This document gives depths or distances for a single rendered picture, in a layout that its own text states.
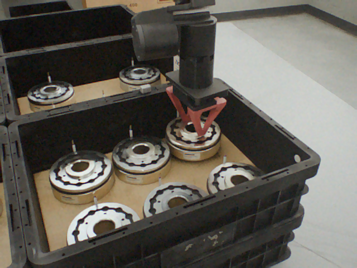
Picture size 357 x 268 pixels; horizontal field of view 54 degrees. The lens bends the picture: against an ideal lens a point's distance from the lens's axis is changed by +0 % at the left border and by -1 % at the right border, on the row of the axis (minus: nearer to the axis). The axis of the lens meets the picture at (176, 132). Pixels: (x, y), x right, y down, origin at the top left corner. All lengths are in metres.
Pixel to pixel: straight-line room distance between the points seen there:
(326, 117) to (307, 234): 0.45
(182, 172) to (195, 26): 0.25
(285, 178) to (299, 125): 0.55
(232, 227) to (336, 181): 0.42
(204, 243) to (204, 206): 0.08
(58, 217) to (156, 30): 0.32
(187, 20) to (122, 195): 0.29
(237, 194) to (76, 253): 0.20
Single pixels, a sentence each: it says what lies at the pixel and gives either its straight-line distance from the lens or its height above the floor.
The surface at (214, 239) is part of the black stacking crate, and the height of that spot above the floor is 0.85.
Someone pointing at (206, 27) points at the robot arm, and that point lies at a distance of 0.54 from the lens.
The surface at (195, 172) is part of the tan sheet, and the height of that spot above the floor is 0.83.
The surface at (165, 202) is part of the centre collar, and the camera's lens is 0.52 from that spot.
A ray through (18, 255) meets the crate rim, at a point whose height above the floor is 0.93.
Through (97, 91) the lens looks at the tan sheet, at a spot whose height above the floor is 0.83.
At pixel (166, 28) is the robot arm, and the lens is 0.53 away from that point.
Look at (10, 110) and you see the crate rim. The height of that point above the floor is 0.93.
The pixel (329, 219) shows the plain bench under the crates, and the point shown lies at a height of 0.70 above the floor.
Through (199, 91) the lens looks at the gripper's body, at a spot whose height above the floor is 0.98.
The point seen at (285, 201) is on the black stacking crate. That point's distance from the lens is 0.54.
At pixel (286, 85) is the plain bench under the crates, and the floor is 0.70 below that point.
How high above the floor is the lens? 1.24
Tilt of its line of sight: 35 degrees down
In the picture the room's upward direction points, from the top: straight up
